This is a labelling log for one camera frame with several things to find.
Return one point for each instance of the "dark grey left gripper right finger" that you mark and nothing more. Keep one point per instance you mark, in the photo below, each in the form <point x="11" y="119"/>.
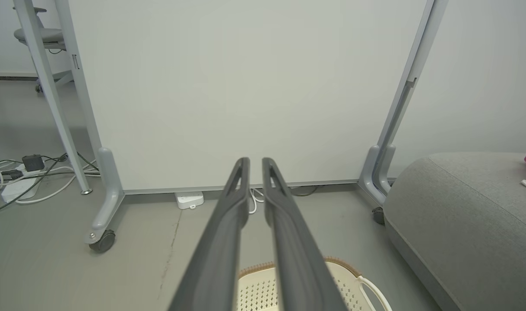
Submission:
<point x="293" y="250"/>

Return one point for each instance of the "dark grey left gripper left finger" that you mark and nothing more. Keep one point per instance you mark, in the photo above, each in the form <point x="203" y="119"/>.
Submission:
<point x="220" y="250"/>

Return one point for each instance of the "cream perforated laundry basket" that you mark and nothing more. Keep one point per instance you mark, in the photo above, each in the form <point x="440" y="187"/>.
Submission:
<point x="254" y="289"/>

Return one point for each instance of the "small white power strip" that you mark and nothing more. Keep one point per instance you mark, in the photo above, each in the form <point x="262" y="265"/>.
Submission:
<point x="188" y="200"/>

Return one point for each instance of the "black caster wheel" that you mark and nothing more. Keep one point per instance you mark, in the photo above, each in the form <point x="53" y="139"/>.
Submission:
<point x="103" y="242"/>
<point x="378" y="215"/>

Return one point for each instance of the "wide white partition panel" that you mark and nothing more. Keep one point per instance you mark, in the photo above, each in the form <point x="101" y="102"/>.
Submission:
<point x="245" y="86"/>

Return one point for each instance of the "grey fabric sofa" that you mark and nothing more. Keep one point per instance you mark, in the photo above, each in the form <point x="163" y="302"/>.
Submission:
<point x="470" y="224"/>

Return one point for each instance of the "black power adapter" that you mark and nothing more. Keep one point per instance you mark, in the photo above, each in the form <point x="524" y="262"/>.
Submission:
<point x="33" y="163"/>

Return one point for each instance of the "long white power strip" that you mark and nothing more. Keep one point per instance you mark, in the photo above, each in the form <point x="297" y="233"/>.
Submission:
<point x="19" y="190"/>

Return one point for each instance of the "black plug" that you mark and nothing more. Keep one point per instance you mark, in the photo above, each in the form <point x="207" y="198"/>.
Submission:
<point x="10" y="174"/>

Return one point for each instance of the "grey slanted table leg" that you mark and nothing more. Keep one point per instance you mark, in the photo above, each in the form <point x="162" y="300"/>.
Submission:
<point x="47" y="86"/>

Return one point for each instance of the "narrow white partition panel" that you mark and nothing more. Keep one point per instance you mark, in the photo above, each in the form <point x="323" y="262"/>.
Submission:
<point x="483" y="77"/>

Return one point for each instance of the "grey office chair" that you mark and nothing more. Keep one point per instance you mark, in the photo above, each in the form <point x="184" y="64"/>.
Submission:
<point x="38" y="34"/>

